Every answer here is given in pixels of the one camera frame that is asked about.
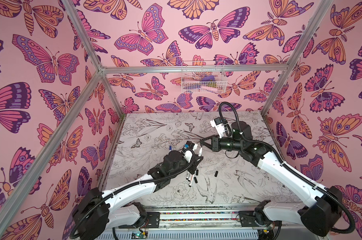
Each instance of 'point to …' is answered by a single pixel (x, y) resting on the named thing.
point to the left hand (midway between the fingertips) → (203, 156)
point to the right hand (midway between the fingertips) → (201, 139)
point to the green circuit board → (138, 235)
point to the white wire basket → (203, 82)
